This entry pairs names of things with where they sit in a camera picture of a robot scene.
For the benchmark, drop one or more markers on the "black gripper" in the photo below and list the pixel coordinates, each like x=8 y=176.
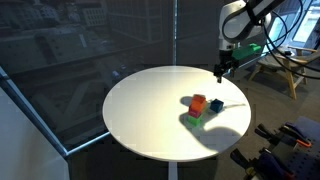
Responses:
x=227 y=58

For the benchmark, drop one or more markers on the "blue block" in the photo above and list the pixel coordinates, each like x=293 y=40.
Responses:
x=216 y=106

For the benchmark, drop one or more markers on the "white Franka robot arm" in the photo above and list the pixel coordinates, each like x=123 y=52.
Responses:
x=240 y=23

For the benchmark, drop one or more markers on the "orange block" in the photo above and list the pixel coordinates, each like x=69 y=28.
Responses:
x=198 y=102

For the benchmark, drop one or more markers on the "red block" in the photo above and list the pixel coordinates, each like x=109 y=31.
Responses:
x=194 y=113

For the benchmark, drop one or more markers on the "green block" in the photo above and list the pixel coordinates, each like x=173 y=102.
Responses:
x=194 y=120

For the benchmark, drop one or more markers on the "wooden chair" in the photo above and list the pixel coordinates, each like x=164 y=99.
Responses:
x=293 y=66

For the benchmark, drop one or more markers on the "round white table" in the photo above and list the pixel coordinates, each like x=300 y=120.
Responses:
x=150 y=113

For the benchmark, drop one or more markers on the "perforated metal breadboard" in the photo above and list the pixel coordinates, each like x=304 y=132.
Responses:
x=305 y=163

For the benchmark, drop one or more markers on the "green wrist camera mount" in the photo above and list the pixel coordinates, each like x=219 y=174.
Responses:
x=245 y=51

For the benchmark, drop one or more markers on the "metal window frame post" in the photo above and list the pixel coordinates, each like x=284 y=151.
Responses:
x=175 y=33

